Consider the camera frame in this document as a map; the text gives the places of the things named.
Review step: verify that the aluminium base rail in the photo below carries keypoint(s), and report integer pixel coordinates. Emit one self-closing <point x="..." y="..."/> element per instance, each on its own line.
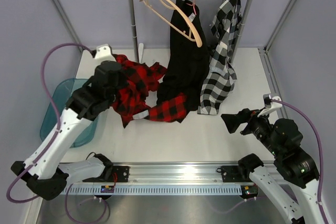
<point x="210" y="173"/>

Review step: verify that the white black plaid shirt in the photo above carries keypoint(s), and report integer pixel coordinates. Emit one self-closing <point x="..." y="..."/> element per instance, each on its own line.
<point x="221" y="77"/>

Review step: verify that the right aluminium frame post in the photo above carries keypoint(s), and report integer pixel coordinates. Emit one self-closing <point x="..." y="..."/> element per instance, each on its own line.
<point x="279" y="25"/>

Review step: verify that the wooden hanger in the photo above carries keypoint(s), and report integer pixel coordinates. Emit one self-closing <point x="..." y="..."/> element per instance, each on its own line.
<point x="180" y="22"/>

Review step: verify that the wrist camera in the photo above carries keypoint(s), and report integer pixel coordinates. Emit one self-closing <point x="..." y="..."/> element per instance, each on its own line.
<point x="103" y="52"/>
<point x="272" y="103"/>

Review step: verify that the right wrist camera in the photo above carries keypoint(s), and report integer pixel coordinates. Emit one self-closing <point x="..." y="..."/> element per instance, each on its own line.
<point x="272" y="103"/>

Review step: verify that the white cable duct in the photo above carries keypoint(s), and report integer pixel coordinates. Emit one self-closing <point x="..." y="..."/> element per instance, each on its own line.
<point x="152" y="190"/>

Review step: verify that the red black plaid shirt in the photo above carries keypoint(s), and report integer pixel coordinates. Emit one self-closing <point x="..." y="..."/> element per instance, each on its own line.
<point x="130" y="102"/>

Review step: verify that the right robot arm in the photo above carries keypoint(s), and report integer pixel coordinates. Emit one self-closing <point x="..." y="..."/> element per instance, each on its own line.
<point x="282" y="139"/>

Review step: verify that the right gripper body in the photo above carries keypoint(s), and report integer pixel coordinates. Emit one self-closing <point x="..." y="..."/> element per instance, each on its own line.
<point x="260" y="127"/>

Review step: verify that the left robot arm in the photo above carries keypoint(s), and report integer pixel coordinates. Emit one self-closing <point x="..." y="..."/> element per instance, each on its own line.
<point x="43" y="172"/>

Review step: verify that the left aluminium frame post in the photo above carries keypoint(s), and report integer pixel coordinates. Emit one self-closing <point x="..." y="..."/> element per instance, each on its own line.
<point x="65" y="20"/>

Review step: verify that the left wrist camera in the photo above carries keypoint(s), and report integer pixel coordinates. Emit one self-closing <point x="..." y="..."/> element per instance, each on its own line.
<point x="103" y="52"/>

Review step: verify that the aluminium frame post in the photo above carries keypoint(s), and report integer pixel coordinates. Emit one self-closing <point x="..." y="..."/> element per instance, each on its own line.
<point x="279" y="25"/>
<point x="65" y="20"/>

